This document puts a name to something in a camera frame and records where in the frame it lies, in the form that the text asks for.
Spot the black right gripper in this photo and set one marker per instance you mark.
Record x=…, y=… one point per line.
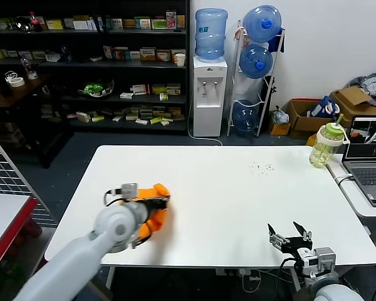
x=296, y=244

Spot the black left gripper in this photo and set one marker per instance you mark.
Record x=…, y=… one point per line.
x=152, y=204

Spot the orange t-shirt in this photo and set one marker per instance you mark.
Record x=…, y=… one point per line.
x=158, y=191

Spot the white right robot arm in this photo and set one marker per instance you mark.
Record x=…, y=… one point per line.
x=332, y=290

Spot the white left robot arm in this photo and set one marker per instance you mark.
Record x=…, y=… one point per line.
x=91, y=251

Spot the pile of grey blue clothes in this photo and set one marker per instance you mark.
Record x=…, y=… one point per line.
x=375, y=84

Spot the white side table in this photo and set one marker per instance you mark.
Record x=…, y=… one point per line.
x=351, y=197

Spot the scattered dark crumbs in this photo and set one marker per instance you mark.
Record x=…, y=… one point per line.
x=264, y=166

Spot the clear bottle with green lid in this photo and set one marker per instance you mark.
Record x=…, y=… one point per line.
x=325, y=150

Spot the grey open laptop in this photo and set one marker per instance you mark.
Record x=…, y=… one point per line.
x=370, y=175

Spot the small yellow cardboard box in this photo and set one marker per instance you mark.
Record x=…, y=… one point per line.
x=279, y=129

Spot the white water dispenser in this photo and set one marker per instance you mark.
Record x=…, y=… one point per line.
x=209, y=106

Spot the open cardboard box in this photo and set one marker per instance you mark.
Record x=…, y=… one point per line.
x=301, y=123

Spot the small white flat box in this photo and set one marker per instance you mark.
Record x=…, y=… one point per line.
x=127, y=96

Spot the white box with red stripe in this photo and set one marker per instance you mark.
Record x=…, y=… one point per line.
x=140, y=89

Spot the blue water jug without cap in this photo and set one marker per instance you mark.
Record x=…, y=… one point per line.
x=245, y=119

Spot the grey plastic bag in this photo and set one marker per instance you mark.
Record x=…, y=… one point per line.
x=281, y=117

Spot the green item in plastic bag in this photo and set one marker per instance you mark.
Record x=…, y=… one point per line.
x=94, y=89

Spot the black metal shelving unit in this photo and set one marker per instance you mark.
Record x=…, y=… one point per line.
x=144, y=66

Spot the black folded stand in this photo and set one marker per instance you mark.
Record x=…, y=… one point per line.
x=268, y=94

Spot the white paper cup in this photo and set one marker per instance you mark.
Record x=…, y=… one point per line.
x=180, y=61

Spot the red and white medicine box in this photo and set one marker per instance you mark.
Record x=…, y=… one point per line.
x=164, y=55

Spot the yellow label medicine box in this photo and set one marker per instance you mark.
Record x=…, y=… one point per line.
x=148, y=54

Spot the large brown cardboard box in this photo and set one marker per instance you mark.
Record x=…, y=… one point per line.
x=351, y=97

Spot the white table with red edge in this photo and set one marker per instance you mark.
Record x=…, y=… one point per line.
x=3, y=213

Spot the blue water jug with cap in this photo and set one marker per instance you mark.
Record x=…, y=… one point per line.
x=260, y=23
x=254, y=62

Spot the upright blue water jug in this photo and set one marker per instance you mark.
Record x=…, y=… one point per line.
x=211, y=34

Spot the small blue bottle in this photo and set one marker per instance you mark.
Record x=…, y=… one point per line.
x=66, y=54

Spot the light green medicine box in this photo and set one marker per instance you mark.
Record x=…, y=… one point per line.
x=159, y=24

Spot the teal medicine box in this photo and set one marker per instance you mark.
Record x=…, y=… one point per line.
x=143, y=24

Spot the brown wooden desk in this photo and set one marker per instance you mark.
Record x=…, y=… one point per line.
x=18, y=94

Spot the orange medicine box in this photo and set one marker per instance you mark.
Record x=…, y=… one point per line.
x=181, y=22

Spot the pink floral tall box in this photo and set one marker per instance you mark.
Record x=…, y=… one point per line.
x=171, y=20

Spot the pink hanging rag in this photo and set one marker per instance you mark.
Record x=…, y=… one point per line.
x=240, y=36

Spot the green and white medicine box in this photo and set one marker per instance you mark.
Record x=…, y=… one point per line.
x=117, y=24

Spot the white tape roll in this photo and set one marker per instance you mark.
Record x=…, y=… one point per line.
x=17, y=83

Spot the clear purple plastic bottle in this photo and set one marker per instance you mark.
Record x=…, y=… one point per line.
x=26, y=64

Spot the white flat carton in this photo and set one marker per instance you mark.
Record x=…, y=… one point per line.
x=81, y=25

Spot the black tumbler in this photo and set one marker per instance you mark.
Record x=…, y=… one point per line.
x=3, y=86

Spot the cola bottle with red cap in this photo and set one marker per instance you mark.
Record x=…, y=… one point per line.
x=36, y=23

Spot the shiny dark glass bowl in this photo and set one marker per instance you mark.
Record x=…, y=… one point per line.
x=24, y=25

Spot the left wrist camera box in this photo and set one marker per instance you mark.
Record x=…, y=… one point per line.
x=129, y=191

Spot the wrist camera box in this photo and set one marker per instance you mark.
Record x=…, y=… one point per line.
x=319, y=261
x=129, y=191

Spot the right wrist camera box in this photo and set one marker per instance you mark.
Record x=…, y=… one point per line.
x=319, y=261

